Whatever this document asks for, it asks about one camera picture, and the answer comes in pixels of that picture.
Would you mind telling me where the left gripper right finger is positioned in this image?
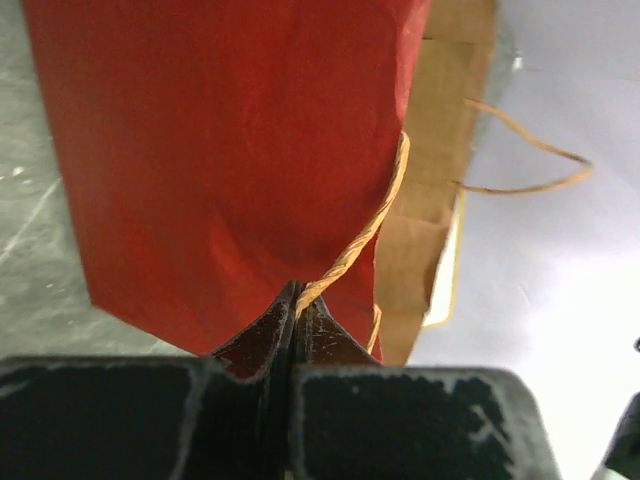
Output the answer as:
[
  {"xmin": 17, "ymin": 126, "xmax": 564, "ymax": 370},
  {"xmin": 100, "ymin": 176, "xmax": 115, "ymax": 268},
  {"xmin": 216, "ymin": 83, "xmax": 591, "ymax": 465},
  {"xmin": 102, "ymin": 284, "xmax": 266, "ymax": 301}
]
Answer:
[{"xmin": 289, "ymin": 300, "xmax": 559, "ymax": 479}]

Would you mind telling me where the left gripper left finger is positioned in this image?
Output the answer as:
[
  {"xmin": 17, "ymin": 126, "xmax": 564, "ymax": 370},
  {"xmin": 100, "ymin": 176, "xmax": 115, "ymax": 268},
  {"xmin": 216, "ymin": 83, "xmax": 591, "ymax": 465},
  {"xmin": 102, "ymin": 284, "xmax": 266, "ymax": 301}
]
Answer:
[{"xmin": 1, "ymin": 282, "xmax": 298, "ymax": 479}]

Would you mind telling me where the red paper bag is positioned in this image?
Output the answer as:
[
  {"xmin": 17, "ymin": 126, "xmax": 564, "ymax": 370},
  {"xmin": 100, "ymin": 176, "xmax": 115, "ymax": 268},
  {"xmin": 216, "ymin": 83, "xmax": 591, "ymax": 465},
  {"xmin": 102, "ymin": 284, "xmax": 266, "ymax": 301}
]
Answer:
[{"xmin": 23, "ymin": 1, "xmax": 500, "ymax": 366}]

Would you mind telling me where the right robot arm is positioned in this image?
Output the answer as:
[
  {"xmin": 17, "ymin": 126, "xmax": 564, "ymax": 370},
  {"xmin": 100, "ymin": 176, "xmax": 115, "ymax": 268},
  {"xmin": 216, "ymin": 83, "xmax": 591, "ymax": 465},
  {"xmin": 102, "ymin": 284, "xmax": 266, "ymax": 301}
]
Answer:
[{"xmin": 590, "ymin": 335, "xmax": 639, "ymax": 480}]

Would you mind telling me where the small whiteboard yellow frame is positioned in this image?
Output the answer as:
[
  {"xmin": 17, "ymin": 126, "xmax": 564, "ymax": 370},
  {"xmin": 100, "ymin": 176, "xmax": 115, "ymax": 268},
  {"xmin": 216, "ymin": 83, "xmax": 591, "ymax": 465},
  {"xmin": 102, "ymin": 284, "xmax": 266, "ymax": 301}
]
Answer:
[{"xmin": 422, "ymin": 193, "xmax": 466, "ymax": 329}]

